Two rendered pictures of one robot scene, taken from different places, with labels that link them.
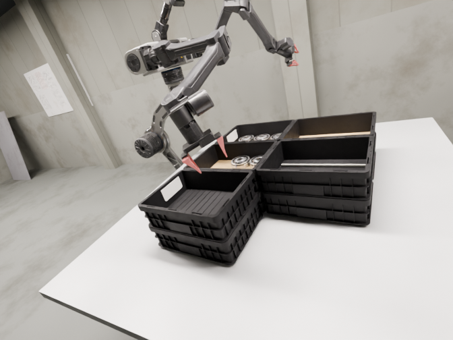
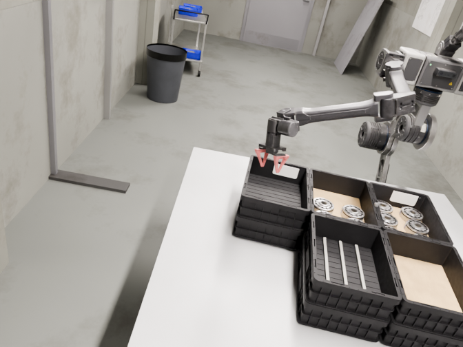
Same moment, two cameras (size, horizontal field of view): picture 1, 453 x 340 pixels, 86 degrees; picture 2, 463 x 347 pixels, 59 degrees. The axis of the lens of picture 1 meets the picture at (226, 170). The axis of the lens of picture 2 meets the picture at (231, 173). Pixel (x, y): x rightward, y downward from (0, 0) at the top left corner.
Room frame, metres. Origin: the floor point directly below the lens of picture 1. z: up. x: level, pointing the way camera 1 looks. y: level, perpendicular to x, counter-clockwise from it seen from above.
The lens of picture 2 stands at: (-0.23, -1.08, 1.84)
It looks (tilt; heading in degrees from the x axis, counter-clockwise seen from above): 30 degrees down; 56
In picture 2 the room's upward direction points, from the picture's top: 12 degrees clockwise
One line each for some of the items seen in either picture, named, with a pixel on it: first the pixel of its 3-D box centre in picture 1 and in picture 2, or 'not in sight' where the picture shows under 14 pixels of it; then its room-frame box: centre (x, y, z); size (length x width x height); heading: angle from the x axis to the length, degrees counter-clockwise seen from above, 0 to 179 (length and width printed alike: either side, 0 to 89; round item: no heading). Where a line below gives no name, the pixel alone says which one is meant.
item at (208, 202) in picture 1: (199, 200); (275, 191); (0.87, 0.14, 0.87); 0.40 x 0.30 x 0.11; 53
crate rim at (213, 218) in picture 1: (195, 190); (277, 182); (0.87, 0.14, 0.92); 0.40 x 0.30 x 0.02; 53
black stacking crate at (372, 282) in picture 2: (315, 166); (346, 264); (0.87, -0.36, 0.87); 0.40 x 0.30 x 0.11; 53
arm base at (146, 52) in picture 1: (153, 57); (393, 67); (1.43, 0.20, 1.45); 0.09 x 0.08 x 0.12; 148
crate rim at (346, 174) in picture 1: (314, 155); (351, 253); (0.87, -0.36, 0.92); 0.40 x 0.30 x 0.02; 53
